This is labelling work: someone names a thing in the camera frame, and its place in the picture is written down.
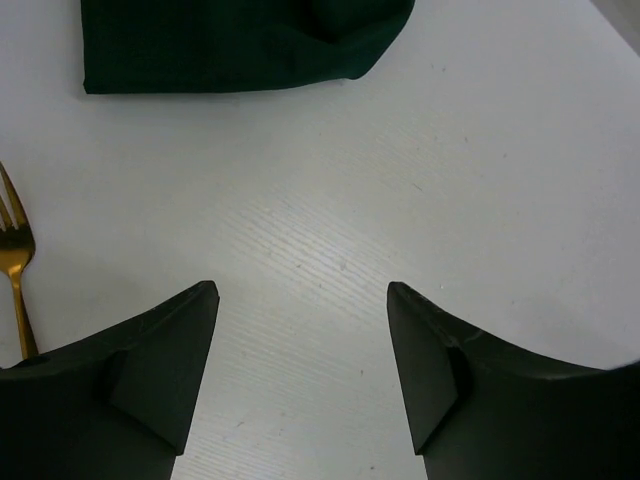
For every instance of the dark green cloth placemat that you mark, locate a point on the dark green cloth placemat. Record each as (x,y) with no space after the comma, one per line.
(184,47)

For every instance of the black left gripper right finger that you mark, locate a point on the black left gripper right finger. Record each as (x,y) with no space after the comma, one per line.
(479,407)

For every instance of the gold fork dark handle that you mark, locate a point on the gold fork dark handle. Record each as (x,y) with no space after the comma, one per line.
(18,248)

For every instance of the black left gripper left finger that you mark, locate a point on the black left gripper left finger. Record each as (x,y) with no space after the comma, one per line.
(117,404)

